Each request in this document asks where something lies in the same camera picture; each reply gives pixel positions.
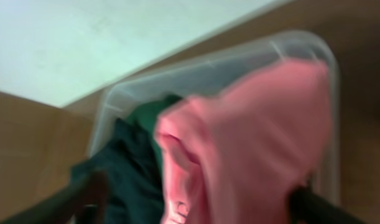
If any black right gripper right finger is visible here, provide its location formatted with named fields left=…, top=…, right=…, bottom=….
left=289, top=187, right=365, bottom=224

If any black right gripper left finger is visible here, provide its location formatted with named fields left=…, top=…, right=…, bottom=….
left=1, top=170, right=108, bottom=224

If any small black garment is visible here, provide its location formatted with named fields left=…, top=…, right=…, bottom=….
left=71, top=119, right=164, bottom=224

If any pink printed shirt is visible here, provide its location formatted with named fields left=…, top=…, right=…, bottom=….
left=154, top=59, right=332, bottom=223

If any dark green camisole top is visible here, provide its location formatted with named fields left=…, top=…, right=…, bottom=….
left=125, top=95, right=182, bottom=175

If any clear plastic storage bin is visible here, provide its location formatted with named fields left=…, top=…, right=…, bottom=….
left=86, top=30, right=340, bottom=224

